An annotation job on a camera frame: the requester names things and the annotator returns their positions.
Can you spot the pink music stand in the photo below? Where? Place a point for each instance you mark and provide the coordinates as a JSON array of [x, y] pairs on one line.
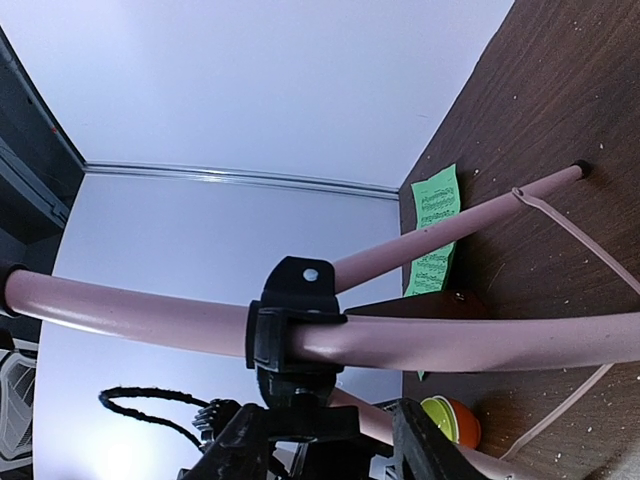
[[297, 340]]

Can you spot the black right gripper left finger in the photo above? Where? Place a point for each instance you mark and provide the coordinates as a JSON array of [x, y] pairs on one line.
[[239, 452]]

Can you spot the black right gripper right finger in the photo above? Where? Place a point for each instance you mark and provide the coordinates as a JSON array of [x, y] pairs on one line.
[[422, 451]]

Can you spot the left aluminium frame post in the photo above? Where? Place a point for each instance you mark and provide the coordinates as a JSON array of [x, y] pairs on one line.
[[244, 177]]

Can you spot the green plastic bowl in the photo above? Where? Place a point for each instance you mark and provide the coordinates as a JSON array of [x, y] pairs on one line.
[[456, 421]]

